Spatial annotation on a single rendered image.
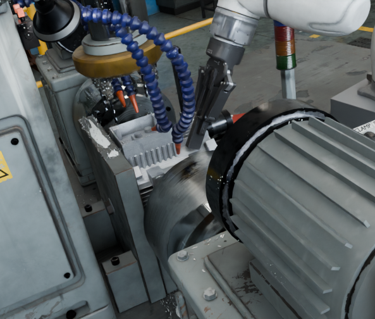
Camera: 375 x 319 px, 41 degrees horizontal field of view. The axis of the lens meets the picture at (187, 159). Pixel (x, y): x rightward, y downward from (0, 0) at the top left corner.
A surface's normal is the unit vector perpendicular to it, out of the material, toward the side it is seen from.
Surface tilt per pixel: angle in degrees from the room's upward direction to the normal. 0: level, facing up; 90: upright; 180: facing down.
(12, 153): 90
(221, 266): 0
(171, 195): 36
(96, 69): 90
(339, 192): 23
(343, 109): 90
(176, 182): 28
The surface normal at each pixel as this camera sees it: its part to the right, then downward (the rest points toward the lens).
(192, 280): -0.17, -0.85
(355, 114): -0.81, 0.41
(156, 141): 0.40, 0.41
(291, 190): -0.71, -0.42
